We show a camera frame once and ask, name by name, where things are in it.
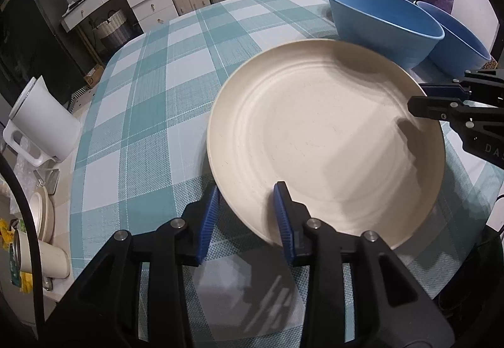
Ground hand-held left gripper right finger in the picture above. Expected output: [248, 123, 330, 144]
[273, 180, 457, 348]

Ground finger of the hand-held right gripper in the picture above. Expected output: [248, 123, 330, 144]
[418, 83, 467, 98]
[407, 95, 473, 124]

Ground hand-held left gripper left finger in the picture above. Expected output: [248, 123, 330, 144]
[39, 184, 221, 348]

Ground cream plate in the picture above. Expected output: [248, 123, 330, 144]
[207, 38, 447, 252]

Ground teal checked tablecloth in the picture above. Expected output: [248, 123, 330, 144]
[69, 0, 504, 348]

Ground cream mug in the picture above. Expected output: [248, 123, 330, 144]
[14, 230, 72, 280]

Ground cream lidded container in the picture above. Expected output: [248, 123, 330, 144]
[29, 190, 56, 243]

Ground metal stand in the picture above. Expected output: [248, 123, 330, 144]
[33, 169, 60, 192]

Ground flat cardboard box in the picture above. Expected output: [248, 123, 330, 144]
[84, 64, 105, 89]

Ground white electric kettle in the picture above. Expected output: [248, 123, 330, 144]
[3, 76, 81, 166]

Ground yellow packet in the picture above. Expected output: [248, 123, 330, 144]
[0, 218, 17, 247]

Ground woven laundry basket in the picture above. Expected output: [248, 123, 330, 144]
[94, 10, 132, 51]

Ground dark grey refrigerator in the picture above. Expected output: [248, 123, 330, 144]
[0, 0, 104, 96]

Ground black cable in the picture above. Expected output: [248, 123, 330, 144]
[0, 155, 45, 348]

